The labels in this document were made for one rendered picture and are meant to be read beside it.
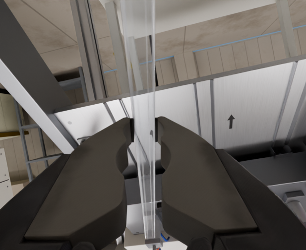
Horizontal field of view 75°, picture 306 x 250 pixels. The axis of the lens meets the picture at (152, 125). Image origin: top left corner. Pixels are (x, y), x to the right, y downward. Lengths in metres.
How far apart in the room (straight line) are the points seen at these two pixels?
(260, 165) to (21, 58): 0.35
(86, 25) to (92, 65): 0.10
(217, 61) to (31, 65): 3.43
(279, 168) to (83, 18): 0.53
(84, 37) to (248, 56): 3.34
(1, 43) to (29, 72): 0.04
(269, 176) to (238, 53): 3.43
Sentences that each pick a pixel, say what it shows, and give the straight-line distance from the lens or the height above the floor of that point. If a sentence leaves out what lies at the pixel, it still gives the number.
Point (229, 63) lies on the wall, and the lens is 3.65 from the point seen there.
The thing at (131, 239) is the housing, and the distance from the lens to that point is 0.47.
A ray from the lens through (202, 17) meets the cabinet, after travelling 0.99.
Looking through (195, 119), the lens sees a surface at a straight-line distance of 0.28.
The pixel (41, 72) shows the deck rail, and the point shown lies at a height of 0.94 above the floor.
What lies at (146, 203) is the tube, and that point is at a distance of 0.21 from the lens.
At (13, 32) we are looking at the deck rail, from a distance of 0.28.
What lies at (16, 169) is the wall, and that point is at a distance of 4.67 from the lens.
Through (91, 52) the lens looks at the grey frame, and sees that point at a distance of 0.56.
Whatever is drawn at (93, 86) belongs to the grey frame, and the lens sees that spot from 0.55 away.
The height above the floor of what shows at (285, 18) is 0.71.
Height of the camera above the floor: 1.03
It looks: level
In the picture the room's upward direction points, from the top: 169 degrees clockwise
